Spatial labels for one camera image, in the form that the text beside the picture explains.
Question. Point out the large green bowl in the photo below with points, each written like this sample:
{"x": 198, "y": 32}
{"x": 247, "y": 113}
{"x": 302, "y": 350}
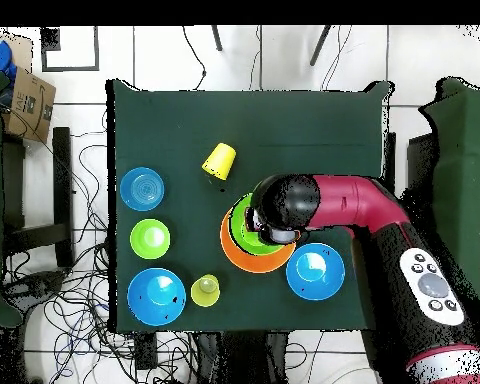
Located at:
{"x": 240, "y": 232}

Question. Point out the large orange bowl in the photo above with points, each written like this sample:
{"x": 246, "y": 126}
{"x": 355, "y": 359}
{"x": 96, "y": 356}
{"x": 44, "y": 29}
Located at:
{"x": 256, "y": 264}

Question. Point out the large blue bowl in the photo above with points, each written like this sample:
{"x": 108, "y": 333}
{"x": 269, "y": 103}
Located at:
{"x": 320, "y": 284}
{"x": 152, "y": 304}

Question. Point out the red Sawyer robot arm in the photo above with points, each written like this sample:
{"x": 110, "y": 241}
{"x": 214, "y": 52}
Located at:
{"x": 364, "y": 204}

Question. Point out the pale translucent yellow cup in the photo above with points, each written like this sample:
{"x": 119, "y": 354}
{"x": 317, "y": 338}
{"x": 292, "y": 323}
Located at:
{"x": 205, "y": 296}

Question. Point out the dark green table cloth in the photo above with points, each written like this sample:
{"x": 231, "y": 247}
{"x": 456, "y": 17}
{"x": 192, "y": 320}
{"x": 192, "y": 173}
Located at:
{"x": 244, "y": 120}

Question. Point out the small blue bowl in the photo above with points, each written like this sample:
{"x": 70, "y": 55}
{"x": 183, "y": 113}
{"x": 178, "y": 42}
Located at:
{"x": 142, "y": 190}

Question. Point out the small green bowl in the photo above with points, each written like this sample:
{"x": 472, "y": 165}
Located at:
{"x": 142, "y": 240}

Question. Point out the black stand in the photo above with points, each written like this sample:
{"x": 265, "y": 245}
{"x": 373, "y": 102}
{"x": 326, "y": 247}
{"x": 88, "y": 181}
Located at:
{"x": 240, "y": 360}

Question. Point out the black power strip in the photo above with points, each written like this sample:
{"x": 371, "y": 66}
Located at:
{"x": 146, "y": 352}

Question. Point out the black tripod leg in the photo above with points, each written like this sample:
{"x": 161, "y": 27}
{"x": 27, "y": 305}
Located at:
{"x": 320, "y": 44}
{"x": 217, "y": 38}

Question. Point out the printed cardboard box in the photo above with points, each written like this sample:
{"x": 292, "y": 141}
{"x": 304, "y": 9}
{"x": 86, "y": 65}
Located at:
{"x": 28, "y": 116}

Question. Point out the blue bag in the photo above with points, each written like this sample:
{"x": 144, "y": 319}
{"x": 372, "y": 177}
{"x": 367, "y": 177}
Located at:
{"x": 2, "y": 58}

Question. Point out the black chair frame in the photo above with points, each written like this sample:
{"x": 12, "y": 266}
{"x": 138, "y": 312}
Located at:
{"x": 62, "y": 180}

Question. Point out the black square floor frame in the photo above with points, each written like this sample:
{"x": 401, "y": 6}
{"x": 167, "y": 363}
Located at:
{"x": 50, "y": 42}

